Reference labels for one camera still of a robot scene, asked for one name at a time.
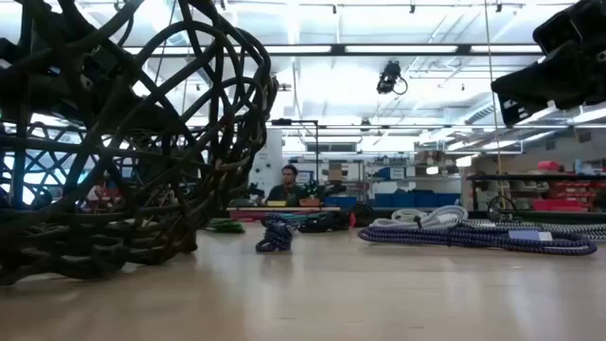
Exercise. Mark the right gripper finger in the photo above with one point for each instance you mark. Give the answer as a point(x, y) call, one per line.
point(554, 80)

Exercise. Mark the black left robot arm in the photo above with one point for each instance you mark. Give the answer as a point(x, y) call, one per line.
point(33, 90)

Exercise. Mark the red storage bin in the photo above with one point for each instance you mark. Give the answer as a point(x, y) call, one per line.
point(561, 205)

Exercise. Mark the blue storage bin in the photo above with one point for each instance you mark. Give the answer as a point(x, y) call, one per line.
point(341, 202)
point(383, 200)
point(426, 199)
point(404, 199)
point(448, 199)

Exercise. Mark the cardboard box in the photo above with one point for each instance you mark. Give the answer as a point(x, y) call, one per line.
point(334, 173)

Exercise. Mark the black boom stand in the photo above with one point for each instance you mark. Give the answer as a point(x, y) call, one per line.
point(316, 151)

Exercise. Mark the person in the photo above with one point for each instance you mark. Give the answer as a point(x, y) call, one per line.
point(286, 192)

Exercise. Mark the white pillar cabinet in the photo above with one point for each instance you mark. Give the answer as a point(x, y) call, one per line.
point(267, 166)

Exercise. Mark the black table frame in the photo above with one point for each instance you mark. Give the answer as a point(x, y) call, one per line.
point(558, 217)

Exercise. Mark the black overhead camera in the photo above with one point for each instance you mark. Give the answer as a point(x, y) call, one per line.
point(389, 78)

